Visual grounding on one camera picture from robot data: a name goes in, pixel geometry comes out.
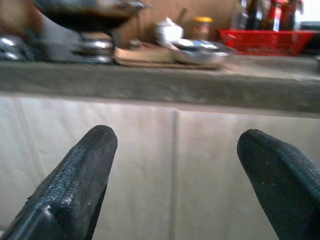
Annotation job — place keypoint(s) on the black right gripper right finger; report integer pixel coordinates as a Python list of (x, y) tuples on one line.
[(287, 185)]

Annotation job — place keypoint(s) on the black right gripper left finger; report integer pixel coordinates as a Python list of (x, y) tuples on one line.
[(75, 180)]

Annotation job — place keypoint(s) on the wide steel plate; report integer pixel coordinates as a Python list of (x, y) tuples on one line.
[(200, 56)]

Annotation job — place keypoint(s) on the grey concrete kitchen counter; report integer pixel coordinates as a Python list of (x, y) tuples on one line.
[(150, 85)]

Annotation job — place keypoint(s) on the light wooden cabinet door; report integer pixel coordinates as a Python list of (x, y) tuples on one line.
[(212, 175), (145, 155)]

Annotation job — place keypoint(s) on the wooden cutting board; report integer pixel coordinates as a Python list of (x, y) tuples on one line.
[(150, 63)]

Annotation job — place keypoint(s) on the beige cardboard sheet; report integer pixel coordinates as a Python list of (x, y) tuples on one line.
[(142, 55)]

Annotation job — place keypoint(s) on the red plastic basket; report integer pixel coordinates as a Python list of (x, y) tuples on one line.
[(265, 42)]

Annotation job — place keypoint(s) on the black wok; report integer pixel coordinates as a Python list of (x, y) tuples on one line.
[(87, 17)]

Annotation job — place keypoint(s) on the red label bottle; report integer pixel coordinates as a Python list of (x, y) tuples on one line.
[(281, 15)]

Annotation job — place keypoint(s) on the clear bottle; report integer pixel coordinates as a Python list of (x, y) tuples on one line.
[(241, 17)]

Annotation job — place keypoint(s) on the white cup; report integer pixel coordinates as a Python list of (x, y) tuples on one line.
[(168, 30)]

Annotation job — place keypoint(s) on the yellow lid glass jar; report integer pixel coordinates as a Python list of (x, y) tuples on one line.
[(202, 28)]

